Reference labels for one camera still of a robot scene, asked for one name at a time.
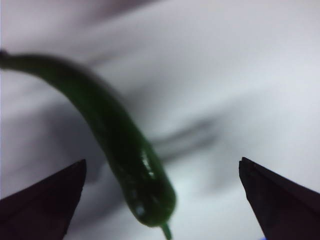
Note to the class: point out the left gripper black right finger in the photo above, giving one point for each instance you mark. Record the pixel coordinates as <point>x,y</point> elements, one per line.
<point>285,207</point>

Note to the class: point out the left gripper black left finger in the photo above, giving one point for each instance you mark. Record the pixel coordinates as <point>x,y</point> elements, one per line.
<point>37,212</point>

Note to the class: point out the green toy cucumber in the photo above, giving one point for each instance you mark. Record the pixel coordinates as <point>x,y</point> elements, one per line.
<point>112,125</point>

